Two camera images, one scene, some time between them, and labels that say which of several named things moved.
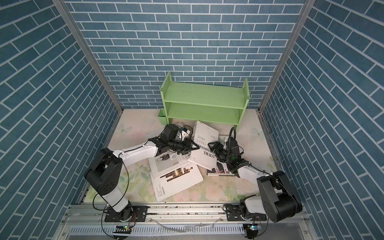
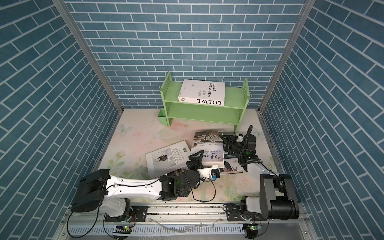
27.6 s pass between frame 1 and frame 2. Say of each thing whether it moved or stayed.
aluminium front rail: stayed
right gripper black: moved
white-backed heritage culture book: moved
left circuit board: stayed
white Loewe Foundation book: moved
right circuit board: stayed
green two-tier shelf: stayed
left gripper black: moved
